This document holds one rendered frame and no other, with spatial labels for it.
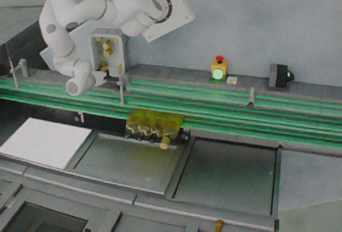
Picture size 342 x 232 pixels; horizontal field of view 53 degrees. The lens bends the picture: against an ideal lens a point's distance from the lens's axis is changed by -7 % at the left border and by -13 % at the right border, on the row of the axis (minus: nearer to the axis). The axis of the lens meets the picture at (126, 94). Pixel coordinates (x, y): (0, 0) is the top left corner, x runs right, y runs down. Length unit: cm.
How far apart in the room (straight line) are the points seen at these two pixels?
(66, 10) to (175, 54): 75
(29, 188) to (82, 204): 28
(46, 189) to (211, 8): 109
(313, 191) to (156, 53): 117
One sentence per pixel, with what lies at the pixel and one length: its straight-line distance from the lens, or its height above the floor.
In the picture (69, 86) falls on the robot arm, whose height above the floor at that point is 120.
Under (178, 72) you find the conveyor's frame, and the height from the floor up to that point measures 81.
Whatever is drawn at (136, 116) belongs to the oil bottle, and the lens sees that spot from 168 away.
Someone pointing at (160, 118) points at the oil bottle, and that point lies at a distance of 166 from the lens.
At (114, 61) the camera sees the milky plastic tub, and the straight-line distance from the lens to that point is 188.
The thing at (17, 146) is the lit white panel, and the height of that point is 124.
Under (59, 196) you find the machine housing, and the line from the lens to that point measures 163.
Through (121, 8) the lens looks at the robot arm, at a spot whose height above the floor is 120.
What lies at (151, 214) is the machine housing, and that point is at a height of 142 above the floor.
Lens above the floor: 230
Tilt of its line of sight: 51 degrees down
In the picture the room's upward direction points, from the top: 144 degrees counter-clockwise
